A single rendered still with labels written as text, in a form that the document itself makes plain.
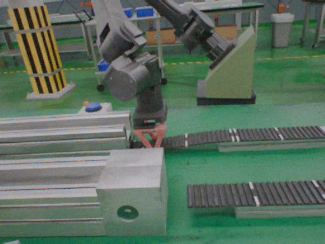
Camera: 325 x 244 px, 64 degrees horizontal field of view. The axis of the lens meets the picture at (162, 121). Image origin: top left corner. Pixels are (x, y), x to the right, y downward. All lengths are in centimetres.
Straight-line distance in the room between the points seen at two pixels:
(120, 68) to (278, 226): 35
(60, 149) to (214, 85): 51
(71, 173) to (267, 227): 32
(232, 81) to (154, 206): 57
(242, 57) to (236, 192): 49
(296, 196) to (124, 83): 32
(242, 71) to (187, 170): 42
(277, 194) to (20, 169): 42
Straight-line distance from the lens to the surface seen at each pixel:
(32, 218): 46
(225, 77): 86
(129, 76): 44
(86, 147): 58
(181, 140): 59
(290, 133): 62
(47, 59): 368
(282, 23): 539
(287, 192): 46
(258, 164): 57
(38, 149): 63
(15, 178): 53
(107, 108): 73
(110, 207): 40
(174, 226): 44
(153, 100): 53
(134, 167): 41
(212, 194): 44
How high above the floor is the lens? 111
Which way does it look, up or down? 26 degrees down
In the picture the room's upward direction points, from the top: 6 degrees counter-clockwise
